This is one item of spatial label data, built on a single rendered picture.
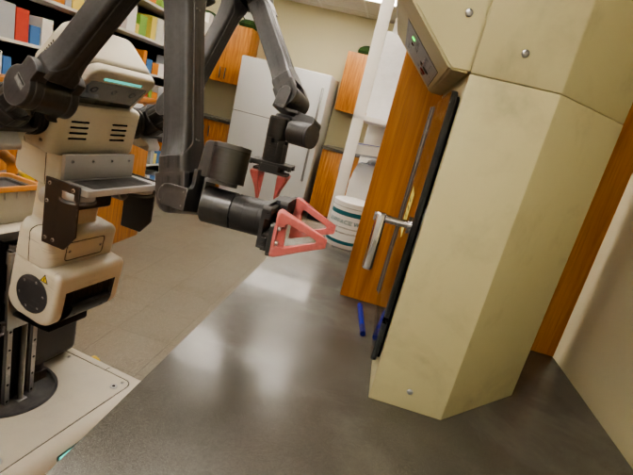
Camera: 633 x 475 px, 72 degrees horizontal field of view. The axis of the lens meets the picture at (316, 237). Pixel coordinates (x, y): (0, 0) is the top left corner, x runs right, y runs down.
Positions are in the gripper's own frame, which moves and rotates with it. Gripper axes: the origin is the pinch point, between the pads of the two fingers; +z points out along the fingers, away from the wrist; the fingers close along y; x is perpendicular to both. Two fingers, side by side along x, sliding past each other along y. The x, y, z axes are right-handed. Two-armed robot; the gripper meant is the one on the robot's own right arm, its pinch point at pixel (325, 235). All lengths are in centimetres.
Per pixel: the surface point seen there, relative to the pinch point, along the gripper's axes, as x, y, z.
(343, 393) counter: 21.3, -6.2, 8.6
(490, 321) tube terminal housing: 5.5, -2.9, 26.1
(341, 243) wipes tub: 19, 69, -1
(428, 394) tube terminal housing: 17.9, -5.3, 20.5
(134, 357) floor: 114, 113, -88
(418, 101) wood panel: -24.1, 31.7, 9.3
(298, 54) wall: -89, 551, -144
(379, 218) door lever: -4.7, -0.8, 7.1
